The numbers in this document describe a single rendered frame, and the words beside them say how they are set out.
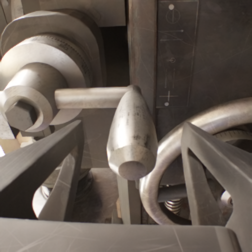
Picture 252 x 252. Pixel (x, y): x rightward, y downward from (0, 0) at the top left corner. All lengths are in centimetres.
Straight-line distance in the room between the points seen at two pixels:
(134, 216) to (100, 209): 22
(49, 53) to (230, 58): 17
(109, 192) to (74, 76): 77
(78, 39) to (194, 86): 13
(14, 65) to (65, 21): 5
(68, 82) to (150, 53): 9
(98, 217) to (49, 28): 74
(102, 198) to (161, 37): 75
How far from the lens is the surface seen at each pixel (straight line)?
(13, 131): 48
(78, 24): 19
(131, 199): 63
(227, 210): 76
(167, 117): 26
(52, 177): 79
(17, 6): 33
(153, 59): 23
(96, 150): 29
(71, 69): 17
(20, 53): 18
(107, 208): 88
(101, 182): 95
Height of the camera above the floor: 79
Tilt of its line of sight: 3 degrees up
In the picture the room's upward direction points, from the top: 91 degrees counter-clockwise
